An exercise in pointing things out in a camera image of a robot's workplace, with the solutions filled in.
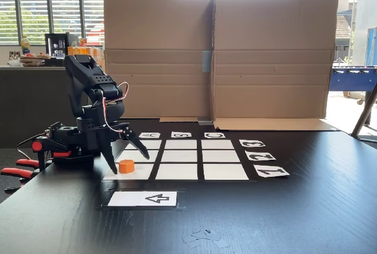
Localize red white servo wire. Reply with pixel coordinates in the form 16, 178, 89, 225
101, 81, 130, 134

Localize orange drink cartons pack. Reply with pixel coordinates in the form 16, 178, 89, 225
67, 45, 102, 68

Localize white arrow paper sheet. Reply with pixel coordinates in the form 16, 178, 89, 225
107, 191, 178, 207

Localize number 1 paper label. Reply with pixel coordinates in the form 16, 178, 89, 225
253, 164, 290, 179

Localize number 2 paper label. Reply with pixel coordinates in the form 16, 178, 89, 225
244, 151, 277, 161

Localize brown cardboard box panel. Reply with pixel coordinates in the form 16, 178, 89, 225
101, 0, 214, 123
211, 0, 340, 132

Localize black power cable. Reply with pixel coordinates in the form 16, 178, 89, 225
15, 131, 49, 161

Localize number 3 paper label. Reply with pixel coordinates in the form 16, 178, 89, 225
239, 139, 266, 149

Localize metal table leg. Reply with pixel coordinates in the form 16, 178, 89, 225
350, 84, 377, 143

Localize yellow drink bottle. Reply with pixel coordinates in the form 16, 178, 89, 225
20, 35, 32, 55

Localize dark counter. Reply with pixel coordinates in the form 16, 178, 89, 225
0, 65, 104, 149

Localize food platter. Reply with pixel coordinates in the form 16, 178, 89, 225
18, 52, 53, 67

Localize blue foosball table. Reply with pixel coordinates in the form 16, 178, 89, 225
328, 65, 377, 106

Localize grey tape strip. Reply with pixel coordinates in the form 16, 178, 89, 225
201, 50, 213, 73

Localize round orange token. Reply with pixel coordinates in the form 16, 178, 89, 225
118, 159, 135, 174

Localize white nine-square grid sheet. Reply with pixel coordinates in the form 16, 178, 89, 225
102, 138, 250, 182

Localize clear tape scraps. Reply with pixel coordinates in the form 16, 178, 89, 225
181, 229, 231, 250

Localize black mini fridge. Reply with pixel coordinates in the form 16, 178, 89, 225
44, 32, 79, 59

